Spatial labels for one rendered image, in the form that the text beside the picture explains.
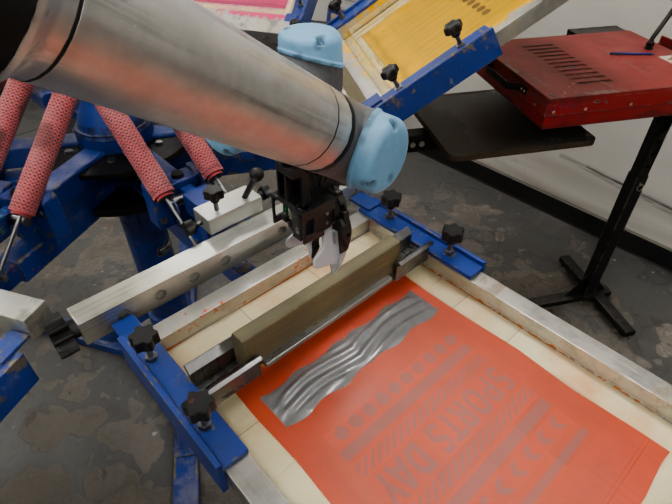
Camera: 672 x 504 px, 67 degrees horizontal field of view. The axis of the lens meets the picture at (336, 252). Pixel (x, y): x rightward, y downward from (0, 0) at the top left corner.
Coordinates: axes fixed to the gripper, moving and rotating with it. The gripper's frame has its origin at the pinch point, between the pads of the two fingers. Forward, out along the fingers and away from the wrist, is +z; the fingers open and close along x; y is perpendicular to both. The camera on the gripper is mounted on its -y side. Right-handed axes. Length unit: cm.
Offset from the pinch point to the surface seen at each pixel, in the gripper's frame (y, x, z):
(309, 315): 4.7, 0.9, 9.7
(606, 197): -200, -15, 88
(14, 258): 35, -62, 20
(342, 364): 4.3, 8.7, 15.7
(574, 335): -27.1, 32.6, 12.7
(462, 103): -97, -41, 17
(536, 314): -26.7, 25.7, 12.8
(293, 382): 12.5, 5.7, 16.0
